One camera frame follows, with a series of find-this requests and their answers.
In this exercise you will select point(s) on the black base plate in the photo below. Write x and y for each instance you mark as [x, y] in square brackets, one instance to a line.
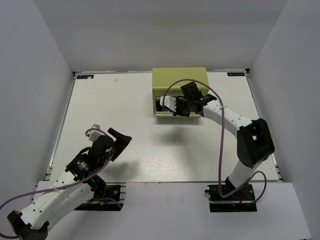
[239, 202]
[111, 199]

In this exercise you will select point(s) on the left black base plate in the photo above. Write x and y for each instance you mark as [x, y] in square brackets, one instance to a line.
[111, 199]

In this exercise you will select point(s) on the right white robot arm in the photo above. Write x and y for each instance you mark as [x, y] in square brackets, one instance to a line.
[254, 141]

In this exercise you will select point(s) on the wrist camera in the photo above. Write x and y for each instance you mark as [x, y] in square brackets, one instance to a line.
[168, 103]
[94, 132]

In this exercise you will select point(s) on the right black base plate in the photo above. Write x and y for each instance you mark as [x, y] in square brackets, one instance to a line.
[239, 202]

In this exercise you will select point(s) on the blue table sticker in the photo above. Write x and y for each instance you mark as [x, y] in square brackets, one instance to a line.
[84, 77]
[237, 74]

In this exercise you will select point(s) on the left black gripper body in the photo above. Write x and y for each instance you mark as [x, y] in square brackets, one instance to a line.
[102, 162]

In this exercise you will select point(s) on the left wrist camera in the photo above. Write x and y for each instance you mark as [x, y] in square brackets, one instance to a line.
[94, 132]

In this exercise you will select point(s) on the left blue table sticker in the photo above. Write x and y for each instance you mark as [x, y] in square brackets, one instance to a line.
[84, 77]

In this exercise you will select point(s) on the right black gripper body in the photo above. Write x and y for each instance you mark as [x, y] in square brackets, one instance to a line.
[183, 107]

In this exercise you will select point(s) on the right blue table sticker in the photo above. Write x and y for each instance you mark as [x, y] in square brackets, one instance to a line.
[237, 74]

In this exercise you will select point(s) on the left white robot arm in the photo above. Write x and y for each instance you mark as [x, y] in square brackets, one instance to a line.
[78, 185]

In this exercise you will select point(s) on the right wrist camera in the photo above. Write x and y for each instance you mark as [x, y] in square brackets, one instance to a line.
[168, 103]

